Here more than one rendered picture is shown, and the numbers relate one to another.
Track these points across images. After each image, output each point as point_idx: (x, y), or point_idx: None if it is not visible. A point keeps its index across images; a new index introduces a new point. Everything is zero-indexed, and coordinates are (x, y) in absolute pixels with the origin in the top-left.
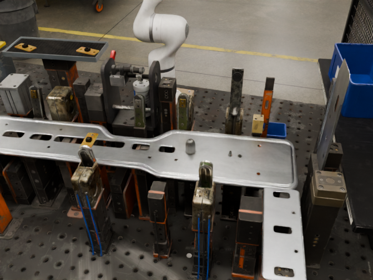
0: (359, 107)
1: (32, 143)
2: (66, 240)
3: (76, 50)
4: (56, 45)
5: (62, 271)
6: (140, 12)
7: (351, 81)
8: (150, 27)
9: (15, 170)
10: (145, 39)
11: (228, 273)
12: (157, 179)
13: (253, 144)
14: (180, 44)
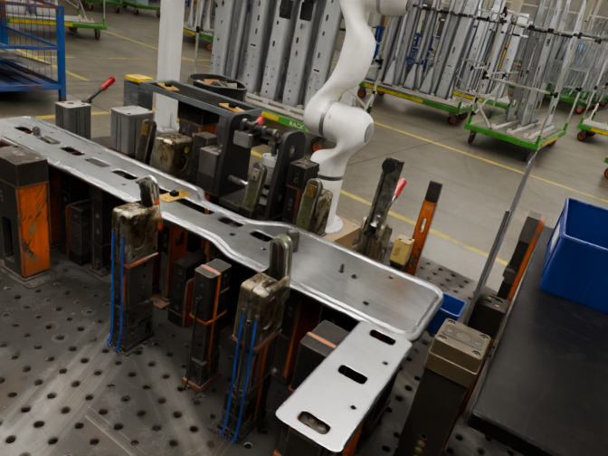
0: (570, 280)
1: (109, 175)
2: (90, 318)
3: (219, 103)
4: (203, 95)
5: (57, 346)
6: (318, 92)
7: (563, 232)
8: (324, 113)
9: (80, 210)
10: (313, 128)
11: (270, 451)
12: None
13: (384, 273)
14: (353, 146)
